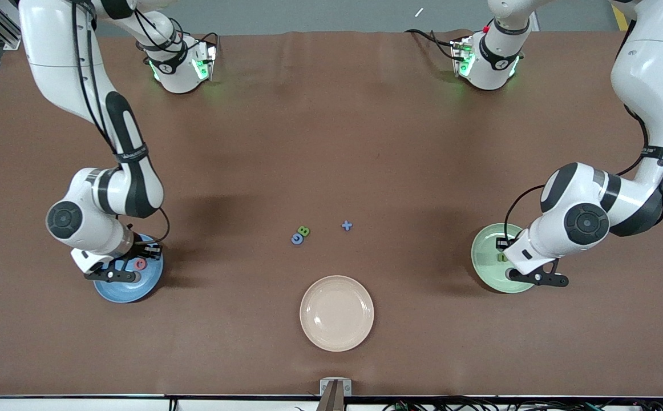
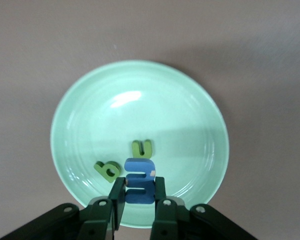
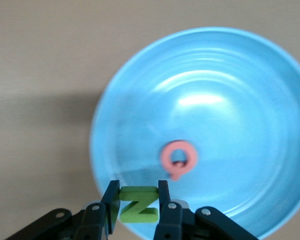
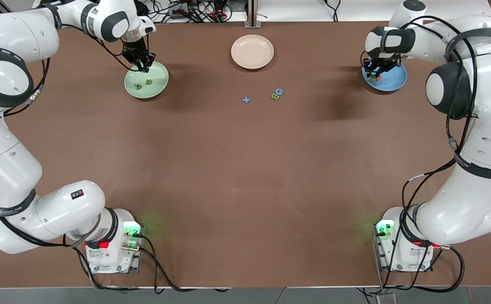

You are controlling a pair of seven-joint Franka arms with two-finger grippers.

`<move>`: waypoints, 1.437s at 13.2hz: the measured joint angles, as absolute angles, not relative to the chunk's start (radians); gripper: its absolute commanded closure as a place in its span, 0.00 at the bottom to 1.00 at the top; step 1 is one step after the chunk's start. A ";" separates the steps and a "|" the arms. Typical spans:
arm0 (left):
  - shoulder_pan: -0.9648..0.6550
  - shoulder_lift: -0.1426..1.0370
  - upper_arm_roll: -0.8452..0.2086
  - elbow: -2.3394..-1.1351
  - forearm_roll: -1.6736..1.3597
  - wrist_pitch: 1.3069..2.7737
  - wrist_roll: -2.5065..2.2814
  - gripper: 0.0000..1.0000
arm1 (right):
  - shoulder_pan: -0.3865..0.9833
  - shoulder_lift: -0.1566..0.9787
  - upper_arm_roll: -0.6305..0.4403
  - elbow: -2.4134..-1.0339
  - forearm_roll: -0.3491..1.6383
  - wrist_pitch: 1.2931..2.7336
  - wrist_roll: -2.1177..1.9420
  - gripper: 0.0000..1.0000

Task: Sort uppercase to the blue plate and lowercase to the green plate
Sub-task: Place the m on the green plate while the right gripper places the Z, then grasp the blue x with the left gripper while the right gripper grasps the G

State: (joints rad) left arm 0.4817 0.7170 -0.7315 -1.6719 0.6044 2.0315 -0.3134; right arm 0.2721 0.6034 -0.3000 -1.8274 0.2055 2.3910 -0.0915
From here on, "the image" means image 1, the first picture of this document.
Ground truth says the grey metal camera mount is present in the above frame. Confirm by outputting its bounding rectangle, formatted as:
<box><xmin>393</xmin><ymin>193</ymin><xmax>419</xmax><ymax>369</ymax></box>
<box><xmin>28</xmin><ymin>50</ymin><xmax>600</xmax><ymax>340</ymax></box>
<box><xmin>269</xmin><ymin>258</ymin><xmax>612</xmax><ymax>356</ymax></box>
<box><xmin>320</xmin><ymin>378</ymin><xmax>353</xmax><ymax>411</ymax></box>

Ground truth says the green plate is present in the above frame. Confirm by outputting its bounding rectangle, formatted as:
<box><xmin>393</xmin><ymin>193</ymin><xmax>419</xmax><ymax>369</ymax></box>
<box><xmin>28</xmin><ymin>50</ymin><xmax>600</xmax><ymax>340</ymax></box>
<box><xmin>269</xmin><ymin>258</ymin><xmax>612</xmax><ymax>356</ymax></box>
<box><xmin>471</xmin><ymin>223</ymin><xmax>539</xmax><ymax>294</ymax></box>

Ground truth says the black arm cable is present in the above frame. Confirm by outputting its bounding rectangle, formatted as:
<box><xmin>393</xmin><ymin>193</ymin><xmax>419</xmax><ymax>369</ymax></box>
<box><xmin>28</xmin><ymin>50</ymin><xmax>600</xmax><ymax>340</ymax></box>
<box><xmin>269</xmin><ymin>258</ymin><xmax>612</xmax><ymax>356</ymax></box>
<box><xmin>496</xmin><ymin>103</ymin><xmax>652</xmax><ymax>249</ymax></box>
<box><xmin>71</xmin><ymin>0</ymin><xmax>171</xmax><ymax>259</ymax></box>

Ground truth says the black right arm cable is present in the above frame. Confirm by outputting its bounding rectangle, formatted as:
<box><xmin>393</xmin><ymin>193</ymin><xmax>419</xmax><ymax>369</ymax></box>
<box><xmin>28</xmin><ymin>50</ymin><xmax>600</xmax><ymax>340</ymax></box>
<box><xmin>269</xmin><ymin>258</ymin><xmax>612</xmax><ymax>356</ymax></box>
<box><xmin>71</xmin><ymin>0</ymin><xmax>171</xmax><ymax>259</ymax></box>

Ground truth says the brown table mat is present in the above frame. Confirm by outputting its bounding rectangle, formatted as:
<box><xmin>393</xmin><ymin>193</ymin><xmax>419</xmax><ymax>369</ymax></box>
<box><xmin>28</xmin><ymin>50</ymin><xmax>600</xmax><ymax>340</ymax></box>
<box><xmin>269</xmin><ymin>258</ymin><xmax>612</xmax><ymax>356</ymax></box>
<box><xmin>0</xmin><ymin>30</ymin><xmax>663</xmax><ymax>398</ymax></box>

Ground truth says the cream plate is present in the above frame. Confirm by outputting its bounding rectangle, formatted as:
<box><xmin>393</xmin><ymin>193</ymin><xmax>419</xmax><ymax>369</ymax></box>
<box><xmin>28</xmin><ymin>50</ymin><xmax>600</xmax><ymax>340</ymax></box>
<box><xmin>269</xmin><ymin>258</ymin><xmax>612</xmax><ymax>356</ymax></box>
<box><xmin>300</xmin><ymin>275</ymin><xmax>375</xmax><ymax>352</ymax></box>

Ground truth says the metal base connector box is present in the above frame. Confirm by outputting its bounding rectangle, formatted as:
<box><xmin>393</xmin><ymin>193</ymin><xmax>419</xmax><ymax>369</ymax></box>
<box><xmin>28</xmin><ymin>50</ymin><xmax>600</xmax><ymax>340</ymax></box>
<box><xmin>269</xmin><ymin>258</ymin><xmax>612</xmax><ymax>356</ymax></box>
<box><xmin>451</xmin><ymin>37</ymin><xmax>475</xmax><ymax>78</ymax></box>
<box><xmin>193</xmin><ymin>45</ymin><xmax>218</xmax><ymax>80</ymax></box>

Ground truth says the black base cable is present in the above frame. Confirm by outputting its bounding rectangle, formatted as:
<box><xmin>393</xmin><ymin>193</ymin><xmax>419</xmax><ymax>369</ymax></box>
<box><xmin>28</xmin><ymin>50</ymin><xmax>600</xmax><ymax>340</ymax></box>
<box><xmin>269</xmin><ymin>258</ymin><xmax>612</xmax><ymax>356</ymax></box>
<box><xmin>405</xmin><ymin>29</ymin><xmax>458</xmax><ymax>61</ymax></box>
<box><xmin>135</xmin><ymin>9</ymin><xmax>220</xmax><ymax>58</ymax></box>

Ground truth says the blue plate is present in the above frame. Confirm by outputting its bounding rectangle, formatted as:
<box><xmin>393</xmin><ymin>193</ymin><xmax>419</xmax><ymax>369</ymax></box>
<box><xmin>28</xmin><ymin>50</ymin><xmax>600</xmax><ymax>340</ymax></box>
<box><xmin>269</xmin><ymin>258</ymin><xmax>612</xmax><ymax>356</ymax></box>
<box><xmin>92</xmin><ymin>233</ymin><xmax>164</xmax><ymax>304</ymax></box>

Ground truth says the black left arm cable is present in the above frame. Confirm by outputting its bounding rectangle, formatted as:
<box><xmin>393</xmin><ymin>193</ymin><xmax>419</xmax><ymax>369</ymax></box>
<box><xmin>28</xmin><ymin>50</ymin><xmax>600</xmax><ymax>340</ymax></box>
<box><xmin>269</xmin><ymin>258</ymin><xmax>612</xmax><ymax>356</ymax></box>
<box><xmin>496</xmin><ymin>103</ymin><xmax>652</xmax><ymax>249</ymax></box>

